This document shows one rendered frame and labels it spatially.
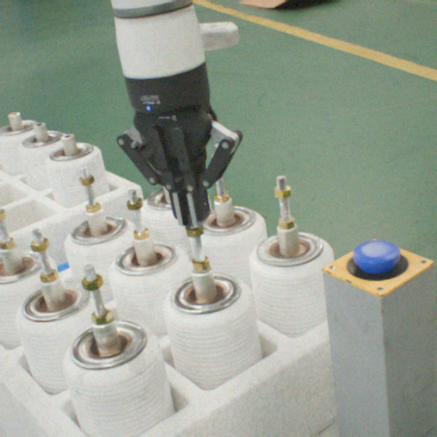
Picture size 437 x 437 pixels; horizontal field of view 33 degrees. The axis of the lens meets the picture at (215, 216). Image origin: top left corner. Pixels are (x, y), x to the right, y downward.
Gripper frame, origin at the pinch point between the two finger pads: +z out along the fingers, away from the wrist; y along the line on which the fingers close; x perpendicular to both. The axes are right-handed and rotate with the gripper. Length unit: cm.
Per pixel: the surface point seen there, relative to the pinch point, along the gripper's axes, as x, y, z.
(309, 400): 1.7, 9.4, 23.6
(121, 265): 2.9, -12.7, 10.0
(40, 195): 32, -51, 17
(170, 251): 7.0, -8.5, 10.0
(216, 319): -3.5, 2.9, 10.6
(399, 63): 172, -25, 36
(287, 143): 102, -35, 36
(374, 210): 70, -4, 36
